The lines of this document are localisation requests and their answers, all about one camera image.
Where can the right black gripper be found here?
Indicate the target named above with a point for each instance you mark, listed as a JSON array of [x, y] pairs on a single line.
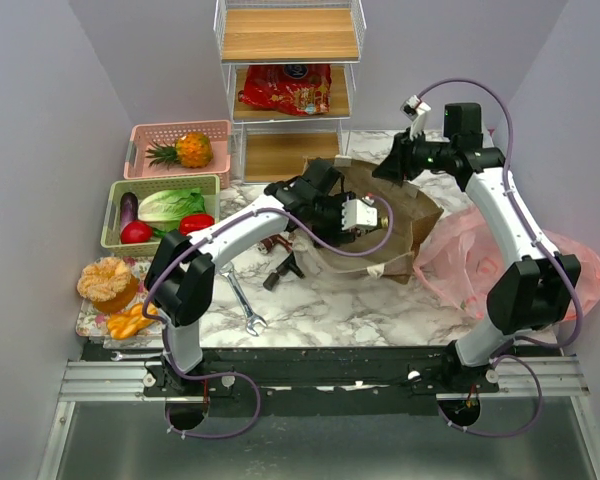
[[400, 162]]

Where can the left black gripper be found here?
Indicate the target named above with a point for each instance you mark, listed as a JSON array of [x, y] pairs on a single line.
[[332, 236]]

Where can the brown paper grocery bag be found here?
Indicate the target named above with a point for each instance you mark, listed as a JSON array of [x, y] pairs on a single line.
[[415, 216]]

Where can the pink plastic bag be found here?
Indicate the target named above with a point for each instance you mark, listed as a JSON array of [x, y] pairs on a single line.
[[461, 262]]

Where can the red snack packet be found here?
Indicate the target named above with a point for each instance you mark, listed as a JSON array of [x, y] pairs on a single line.
[[292, 89]]

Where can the red bell pepper toy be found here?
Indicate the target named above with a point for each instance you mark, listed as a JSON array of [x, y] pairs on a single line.
[[195, 222]]

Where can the green lettuce toy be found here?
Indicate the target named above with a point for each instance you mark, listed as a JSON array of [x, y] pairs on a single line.
[[168, 206]]

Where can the red tomato toy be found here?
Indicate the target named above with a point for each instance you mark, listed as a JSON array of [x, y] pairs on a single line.
[[136, 232]]

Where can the purple eggplant toy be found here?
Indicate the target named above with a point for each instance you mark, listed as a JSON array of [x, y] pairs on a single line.
[[128, 212]]

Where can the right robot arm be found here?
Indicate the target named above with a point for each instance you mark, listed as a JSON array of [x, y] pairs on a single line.
[[537, 286]]

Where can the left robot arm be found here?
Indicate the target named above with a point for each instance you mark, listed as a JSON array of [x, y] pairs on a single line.
[[180, 280]]

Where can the green plastic basket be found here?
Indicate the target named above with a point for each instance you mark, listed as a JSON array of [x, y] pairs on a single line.
[[141, 188]]

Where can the silver open-end wrench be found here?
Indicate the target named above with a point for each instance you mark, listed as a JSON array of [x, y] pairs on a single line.
[[252, 319]]

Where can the toy pineapple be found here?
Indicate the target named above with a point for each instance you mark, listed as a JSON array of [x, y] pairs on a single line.
[[192, 150]]

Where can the green chili pepper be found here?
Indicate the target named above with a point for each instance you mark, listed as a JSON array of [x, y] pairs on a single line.
[[158, 233]]

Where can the pink plastic basket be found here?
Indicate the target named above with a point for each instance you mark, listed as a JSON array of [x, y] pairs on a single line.
[[145, 138]]

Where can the orange bread toy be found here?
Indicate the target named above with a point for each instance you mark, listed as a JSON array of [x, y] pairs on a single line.
[[109, 284]]

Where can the small silver wrench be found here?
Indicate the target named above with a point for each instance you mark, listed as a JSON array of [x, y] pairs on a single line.
[[119, 356]]

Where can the floral tray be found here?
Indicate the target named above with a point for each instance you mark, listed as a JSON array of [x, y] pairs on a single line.
[[93, 324]]

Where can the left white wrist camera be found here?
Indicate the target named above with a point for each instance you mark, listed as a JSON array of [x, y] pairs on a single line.
[[359, 214]]

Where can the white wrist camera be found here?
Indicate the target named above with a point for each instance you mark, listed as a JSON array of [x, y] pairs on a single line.
[[359, 214], [417, 112]]

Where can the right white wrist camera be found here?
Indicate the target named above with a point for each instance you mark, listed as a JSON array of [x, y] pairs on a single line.
[[417, 112]]

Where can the black T-handle tool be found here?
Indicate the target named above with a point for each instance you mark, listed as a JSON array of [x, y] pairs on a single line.
[[289, 264]]

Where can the white wire wooden shelf rack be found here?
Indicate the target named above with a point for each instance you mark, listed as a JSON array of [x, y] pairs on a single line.
[[291, 34]]

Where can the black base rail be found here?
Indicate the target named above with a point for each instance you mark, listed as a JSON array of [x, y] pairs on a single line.
[[295, 382]]

